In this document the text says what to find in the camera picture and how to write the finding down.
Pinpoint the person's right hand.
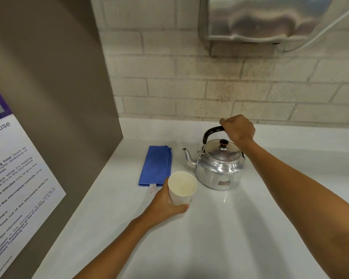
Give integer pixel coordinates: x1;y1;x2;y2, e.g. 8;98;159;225
219;115;256;146

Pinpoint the silver metal kettle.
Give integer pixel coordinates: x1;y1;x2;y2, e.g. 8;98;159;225
182;126;247;191

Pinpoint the person's left forearm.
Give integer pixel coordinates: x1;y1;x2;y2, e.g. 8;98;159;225
73;213;153;279

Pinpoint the person's right forearm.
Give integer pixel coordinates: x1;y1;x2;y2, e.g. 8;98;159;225
241;138;349;279

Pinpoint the white cable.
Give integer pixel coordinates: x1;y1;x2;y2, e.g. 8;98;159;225
278;9;349;53

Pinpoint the stainless steel wall dispenser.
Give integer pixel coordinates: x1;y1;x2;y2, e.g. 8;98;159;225
198;0;349;44

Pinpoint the printed instruction poster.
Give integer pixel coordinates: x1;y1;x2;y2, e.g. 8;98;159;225
0;78;67;279

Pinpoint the person's left hand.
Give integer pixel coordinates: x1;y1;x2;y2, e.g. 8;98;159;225
142;177;190;230

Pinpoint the white paper cup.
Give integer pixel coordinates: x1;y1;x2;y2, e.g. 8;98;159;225
168;171;198;206

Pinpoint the brown cabinet side panel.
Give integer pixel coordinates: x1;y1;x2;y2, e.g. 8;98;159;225
0;0;124;279

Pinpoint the blue folded cloth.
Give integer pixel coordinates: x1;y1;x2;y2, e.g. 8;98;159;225
138;145;173;187

